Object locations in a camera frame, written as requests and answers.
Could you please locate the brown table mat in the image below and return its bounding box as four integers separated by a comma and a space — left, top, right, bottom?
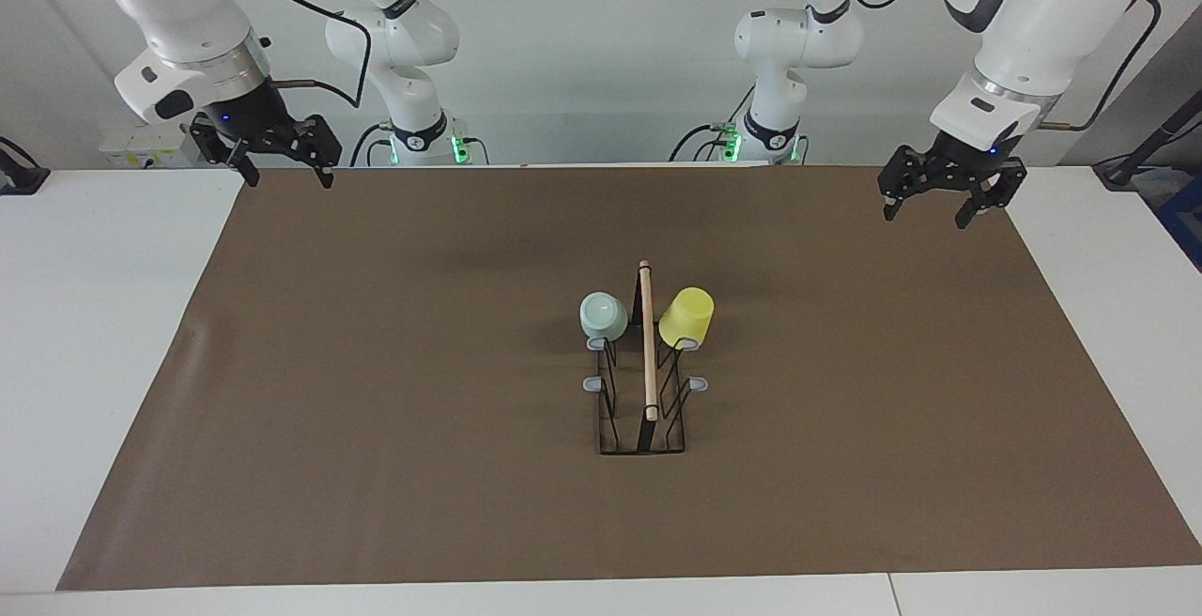
56, 165, 1202, 591

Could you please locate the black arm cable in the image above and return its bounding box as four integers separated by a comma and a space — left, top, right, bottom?
840, 0, 1163, 131
239, 0, 373, 110

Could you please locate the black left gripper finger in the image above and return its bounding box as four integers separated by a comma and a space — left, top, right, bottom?
878, 146, 926, 221
955, 161, 1027, 229

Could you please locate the black table clamp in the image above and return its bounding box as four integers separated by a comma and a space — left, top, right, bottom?
0, 137, 50, 196

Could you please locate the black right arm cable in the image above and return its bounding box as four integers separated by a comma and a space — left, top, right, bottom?
239, 0, 373, 110

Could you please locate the yellow plastic cup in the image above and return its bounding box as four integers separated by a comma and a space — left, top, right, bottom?
657, 286, 716, 350

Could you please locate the black base cable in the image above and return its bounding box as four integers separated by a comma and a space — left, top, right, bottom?
669, 81, 754, 163

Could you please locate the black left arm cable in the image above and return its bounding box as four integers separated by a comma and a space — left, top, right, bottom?
840, 0, 1163, 131

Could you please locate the pale green plastic cup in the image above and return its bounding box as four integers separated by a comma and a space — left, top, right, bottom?
578, 291, 629, 343

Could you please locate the white wall socket box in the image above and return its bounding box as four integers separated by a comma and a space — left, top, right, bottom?
99, 123, 203, 169

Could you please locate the black wire cup rack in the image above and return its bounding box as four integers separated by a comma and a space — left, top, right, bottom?
582, 259, 710, 455

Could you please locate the blue box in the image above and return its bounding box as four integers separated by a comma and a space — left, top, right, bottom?
1155, 175, 1202, 270

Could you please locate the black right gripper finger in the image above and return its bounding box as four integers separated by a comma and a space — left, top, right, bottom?
296, 114, 342, 190
190, 114, 262, 188

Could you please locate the black stand pole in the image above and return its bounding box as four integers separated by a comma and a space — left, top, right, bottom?
1094, 90, 1202, 193

